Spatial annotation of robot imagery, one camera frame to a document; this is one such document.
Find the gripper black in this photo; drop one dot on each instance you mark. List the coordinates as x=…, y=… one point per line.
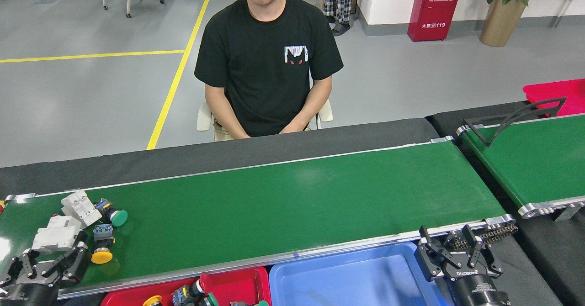
x=473, y=290
x=25, y=294

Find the green conveyor belt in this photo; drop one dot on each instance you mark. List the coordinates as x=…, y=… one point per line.
x=297, y=196
x=525, y=160

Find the potted plant in gold pot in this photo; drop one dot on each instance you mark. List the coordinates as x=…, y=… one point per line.
x=502, y=23

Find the person's left hand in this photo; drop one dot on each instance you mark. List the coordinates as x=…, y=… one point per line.
x=293, y=128

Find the person's left forearm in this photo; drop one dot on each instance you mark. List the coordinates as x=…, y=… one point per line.
x=317, y=102

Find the red plastic tray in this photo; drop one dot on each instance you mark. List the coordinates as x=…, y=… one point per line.
x=237, y=285

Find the red fire extinguisher box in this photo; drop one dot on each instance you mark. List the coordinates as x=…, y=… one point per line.
x=434, y=11

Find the grey office chair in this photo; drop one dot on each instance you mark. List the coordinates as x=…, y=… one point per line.
x=204, y=118

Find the white circuit breaker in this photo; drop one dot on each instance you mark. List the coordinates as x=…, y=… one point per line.
x=81, y=208
x=55, y=237

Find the black metal guide bracket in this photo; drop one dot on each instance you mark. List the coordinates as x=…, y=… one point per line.
x=476, y=140

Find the red push button switch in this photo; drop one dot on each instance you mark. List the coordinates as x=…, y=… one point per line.
x=183, y=294

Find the blue plastic tray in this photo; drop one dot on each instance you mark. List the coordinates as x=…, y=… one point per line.
x=343, y=278

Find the black table cover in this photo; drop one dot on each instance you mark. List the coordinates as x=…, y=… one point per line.
x=228, y=153

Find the person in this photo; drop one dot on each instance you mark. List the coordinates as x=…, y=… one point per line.
x=265, y=82
x=338, y=0

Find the red plastic bin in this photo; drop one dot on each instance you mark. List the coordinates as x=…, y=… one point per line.
x=557, y=91

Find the person's right forearm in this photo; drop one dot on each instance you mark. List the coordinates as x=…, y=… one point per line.
x=226, y=118

